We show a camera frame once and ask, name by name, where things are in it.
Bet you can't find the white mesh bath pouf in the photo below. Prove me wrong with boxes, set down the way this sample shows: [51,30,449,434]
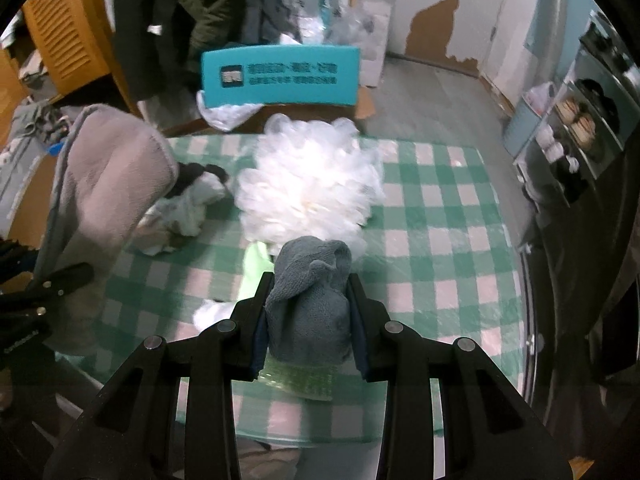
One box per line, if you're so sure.
[234,114,384,258]

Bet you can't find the white plastic bag in box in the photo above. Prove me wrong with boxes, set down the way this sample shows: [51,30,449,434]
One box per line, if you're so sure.
[195,90,264,133]

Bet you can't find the wooden louvered cabinet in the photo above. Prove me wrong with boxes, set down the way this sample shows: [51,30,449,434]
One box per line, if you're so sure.
[1,0,127,110]

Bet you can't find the grey soft cushion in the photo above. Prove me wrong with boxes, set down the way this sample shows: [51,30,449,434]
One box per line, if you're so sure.
[35,104,179,356]

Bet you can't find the green white checkered tablecloth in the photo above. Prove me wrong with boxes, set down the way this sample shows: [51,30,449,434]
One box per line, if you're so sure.
[77,140,525,448]

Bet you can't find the grey-blue towel cloth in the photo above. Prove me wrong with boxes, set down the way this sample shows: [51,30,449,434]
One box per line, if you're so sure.
[265,236,352,367]

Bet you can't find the light blue trash bin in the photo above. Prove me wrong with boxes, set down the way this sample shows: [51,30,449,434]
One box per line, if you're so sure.
[502,98,540,158]

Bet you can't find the light green cloth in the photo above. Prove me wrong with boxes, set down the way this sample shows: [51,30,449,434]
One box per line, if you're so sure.
[236,242,274,300]

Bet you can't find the green glitter scrub sponge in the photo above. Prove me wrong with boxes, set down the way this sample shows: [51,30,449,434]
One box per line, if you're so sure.
[258,354,336,402]

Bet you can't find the metal shoe rack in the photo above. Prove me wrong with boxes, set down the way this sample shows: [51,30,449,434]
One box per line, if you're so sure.
[514,11,639,209]

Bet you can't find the white plastic bag bundle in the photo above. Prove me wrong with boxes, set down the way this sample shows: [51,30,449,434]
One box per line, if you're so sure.
[129,170,229,257]

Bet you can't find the black sock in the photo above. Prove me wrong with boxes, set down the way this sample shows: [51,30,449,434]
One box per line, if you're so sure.
[165,162,229,198]

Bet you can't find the teal printed cardboard box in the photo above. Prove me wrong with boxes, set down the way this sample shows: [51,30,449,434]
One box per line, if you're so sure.
[201,44,360,107]

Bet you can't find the dark hanging jackets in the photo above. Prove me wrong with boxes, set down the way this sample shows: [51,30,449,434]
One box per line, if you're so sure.
[113,0,294,101]

